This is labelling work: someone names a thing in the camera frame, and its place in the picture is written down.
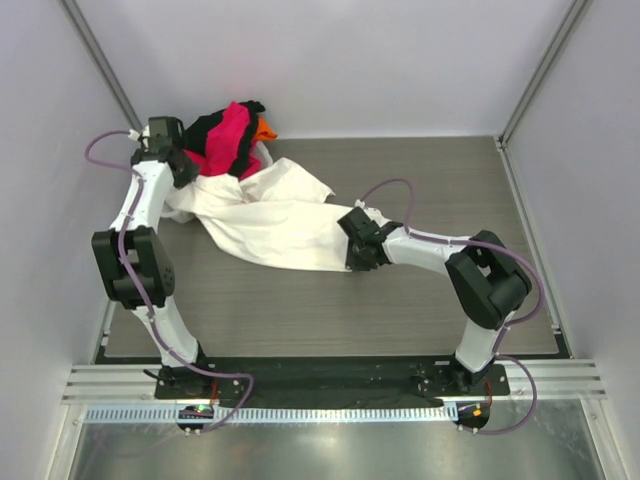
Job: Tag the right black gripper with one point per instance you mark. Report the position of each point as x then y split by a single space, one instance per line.
355 264

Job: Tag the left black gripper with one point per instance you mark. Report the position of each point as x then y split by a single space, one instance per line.
190 174

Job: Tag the white coca-cola t-shirt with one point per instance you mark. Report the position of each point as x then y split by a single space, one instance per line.
279 217

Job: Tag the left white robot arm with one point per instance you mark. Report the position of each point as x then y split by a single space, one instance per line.
135 269

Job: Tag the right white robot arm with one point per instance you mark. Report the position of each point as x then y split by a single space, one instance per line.
489 283

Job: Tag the black t-shirt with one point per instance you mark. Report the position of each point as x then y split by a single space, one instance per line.
215 135

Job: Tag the orange t-shirt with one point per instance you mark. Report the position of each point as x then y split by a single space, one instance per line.
264 132

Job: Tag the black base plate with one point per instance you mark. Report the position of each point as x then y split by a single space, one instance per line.
333 382

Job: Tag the aluminium frame rail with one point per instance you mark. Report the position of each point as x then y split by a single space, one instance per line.
547 378

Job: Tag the white slotted cable duct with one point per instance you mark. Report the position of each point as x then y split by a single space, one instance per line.
184 414

